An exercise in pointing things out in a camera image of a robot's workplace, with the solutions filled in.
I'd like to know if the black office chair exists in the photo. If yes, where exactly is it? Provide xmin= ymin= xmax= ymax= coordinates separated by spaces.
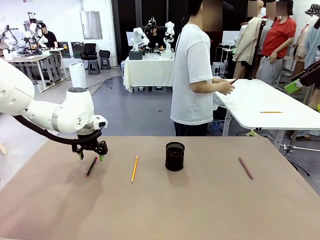
xmin=79 ymin=43 xmax=98 ymax=61

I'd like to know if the white air purifier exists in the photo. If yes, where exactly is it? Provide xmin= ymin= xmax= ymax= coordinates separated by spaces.
xmin=68 ymin=62 xmax=88 ymax=90

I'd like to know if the mannequin in blue cardigan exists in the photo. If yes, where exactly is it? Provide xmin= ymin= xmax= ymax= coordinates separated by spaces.
xmin=292 ymin=3 xmax=320 ymax=111

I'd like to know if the black equipment box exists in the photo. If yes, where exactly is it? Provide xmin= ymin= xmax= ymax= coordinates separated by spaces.
xmin=128 ymin=49 xmax=144 ymax=61

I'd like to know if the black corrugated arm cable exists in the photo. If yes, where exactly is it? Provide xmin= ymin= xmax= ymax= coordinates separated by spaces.
xmin=12 ymin=113 xmax=103 ymax=151

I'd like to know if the person in black T-shirt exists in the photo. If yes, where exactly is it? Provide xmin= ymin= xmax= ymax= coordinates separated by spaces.
xmin=38 ymin=22 xmax=59 ymax=49

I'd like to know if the person in white T-shirt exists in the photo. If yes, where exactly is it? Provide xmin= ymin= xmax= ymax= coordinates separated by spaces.
xmin=170 ymin=0 xmax=223 ymax=137

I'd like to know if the table with white cloth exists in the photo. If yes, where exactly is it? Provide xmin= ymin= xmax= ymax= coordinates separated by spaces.
xmin=123 ymin=53 xmax=176 ymax=93

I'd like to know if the white robot rig on desk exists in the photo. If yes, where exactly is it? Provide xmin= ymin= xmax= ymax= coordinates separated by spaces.
xmin=22 ymin=11 xmax=50 ymax=55

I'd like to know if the grey metal-legged desk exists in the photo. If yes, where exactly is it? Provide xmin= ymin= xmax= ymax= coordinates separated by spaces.
xmin=4 ymin=47 xmax=68 ymax=92

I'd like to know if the person's right forearm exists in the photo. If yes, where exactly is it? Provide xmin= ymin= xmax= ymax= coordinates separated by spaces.
xmin=191 ymin=79 xmax=221 ymax=94

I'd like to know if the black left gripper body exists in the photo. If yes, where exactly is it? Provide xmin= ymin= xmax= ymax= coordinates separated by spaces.
xmin=76 ymin=134 xmax=101 ymax=153

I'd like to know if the grey plastic stool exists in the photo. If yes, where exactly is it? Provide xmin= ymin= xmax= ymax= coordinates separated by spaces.
xmin=87 ymin=59 xmax=102 ymax=76

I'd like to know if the silver wall panel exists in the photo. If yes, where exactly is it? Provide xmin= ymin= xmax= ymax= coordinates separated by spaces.
xmin=79 ymin=10 xmax=103 ymax=40

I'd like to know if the black mesh pen holder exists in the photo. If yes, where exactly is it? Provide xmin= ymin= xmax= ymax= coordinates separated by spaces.
xmin=164 ymin=141 xmax=186 ymax=173

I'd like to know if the thin black floor cable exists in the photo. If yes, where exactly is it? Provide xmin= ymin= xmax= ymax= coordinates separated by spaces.
xmin=288 ymin=159 xmax=311 ymax=176

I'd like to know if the white robot arm with cables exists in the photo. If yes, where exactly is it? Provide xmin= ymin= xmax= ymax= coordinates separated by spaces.
xmin=0 ymin=23 xmax=19 ymax=55

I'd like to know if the maroon pen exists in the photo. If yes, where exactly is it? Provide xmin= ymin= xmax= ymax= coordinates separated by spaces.
xmin=237 ymin=156 xmax=254 ymax=180

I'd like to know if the silver stand base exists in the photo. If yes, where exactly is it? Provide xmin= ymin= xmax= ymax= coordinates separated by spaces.
xmin=281 ymin=143 xmax=320 ymax=159

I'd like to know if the person's right hand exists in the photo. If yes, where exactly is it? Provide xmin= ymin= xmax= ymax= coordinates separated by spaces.
xmin=217 ymin=79 xmax=237 ymax=96

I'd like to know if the mannequin in beige coat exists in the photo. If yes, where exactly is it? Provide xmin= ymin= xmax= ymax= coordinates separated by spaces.
xmin=232 ymin=0 xmax=266 ymax=80

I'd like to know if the person in red shirt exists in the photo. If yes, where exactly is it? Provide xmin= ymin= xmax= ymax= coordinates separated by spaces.
xmin=257 ymin=0 xmax=298 ymax=87

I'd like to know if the translucent plastic bag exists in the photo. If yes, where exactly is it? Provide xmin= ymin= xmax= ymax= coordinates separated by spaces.
xmin=212 ymin=95 xmax=229 ymax=111

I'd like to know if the seated person in black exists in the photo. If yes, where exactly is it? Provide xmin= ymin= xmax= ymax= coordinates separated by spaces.
xmin=146 ymin=26 xmax=165 ymax=51

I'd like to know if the black marker with red cap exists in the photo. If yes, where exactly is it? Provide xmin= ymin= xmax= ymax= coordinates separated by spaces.
xmin=85 ymin=156 xmax=98 ymax=178

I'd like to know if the dark display panel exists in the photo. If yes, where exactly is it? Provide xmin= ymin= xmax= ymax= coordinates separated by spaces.
xmin=70 ymin=41 xmax=85 ymax=60
xmin=57 ymin=41 xmax=70 ymax=60

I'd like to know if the grey computer tower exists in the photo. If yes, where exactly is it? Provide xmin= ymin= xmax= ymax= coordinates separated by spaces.
xmin=211 ymin=61 xmax=226 ymax=77

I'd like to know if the black stool with bag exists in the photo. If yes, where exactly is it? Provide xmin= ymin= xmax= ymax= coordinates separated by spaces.
xmin=98 ymin=49 xmax=112 ymax=71

